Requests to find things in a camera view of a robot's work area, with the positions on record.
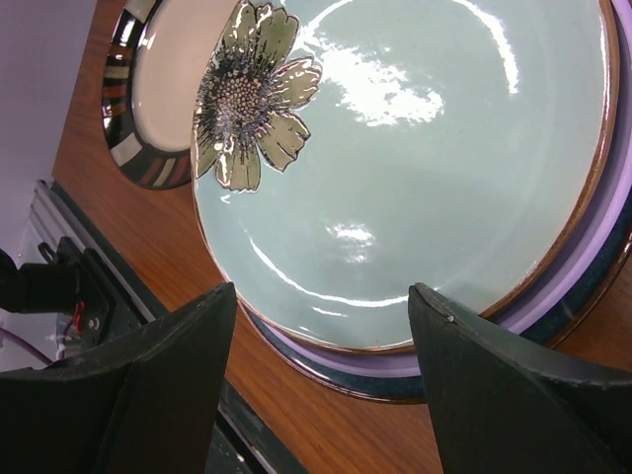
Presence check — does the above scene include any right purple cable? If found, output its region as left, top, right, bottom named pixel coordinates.
left=0, top=325, right=53, bottom=369

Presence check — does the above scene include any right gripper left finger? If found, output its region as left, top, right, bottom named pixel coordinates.
left=1, top=283, right=237, bottom=473

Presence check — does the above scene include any lavender bear plate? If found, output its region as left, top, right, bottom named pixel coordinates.
left=250, top=1, right=631, bottom=398

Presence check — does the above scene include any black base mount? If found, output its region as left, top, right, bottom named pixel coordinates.
left=1, top=239, right=302, bottom=473

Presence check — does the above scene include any mint flower plate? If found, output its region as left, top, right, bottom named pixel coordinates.
left=194, top=1, right=620, bottom=353

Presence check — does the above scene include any black rimmed cream plate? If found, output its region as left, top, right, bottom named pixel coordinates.
left=101, top=0, right=236, bottom=191

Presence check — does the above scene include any aluminium rail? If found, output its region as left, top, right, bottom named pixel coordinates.
left=29, top=180, right=155, bottom=323

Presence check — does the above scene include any dark blue branch plate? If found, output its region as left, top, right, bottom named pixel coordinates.
left=246, top=199, right=631, bottom=404

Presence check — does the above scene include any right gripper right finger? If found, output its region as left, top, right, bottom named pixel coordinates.
left=408, top=283, right=631, bottom=473

